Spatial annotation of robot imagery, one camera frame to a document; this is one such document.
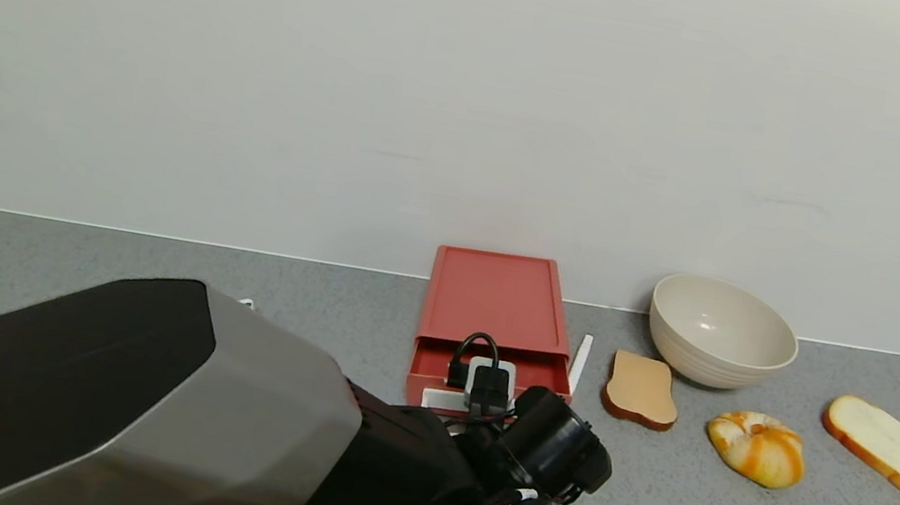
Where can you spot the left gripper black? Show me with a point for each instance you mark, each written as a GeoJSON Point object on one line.
{"type": "Point", "coordinates": [489, 426]}

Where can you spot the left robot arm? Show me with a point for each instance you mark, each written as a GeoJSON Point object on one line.
{"type": "Point", "coordinates": [204, 412]}

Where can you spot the red drawer cabinet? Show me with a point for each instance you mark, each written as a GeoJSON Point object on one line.
{"type": "Point", "coordinates": [497, 297]}

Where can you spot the white marker pen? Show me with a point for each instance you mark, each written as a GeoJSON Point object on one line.
{"type": "Point", "coordinates": [581, 361]}

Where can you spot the brown toast slice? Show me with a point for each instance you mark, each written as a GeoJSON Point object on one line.
{"type": "Point", "coordinates": [642, 390]}

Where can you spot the beige ribbed bowl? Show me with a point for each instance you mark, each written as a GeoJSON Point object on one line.
{"type": "Point", "coordinates": [720, 334]}

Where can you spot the orange striped croissant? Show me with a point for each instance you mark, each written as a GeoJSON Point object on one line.
{"type": "Point", "coordinates": [757, 450]}

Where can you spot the small white yellow bottle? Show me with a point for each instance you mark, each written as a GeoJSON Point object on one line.
{"type": "Point", "coordinates": [247, 304]}

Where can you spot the white bread slice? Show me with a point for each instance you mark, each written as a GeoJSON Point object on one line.
{"type": "Point", "coordinates": [884, 444]}

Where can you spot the silver white wrist camera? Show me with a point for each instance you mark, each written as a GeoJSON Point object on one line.
{"type": "Point", "coordinates": [470, 388]}

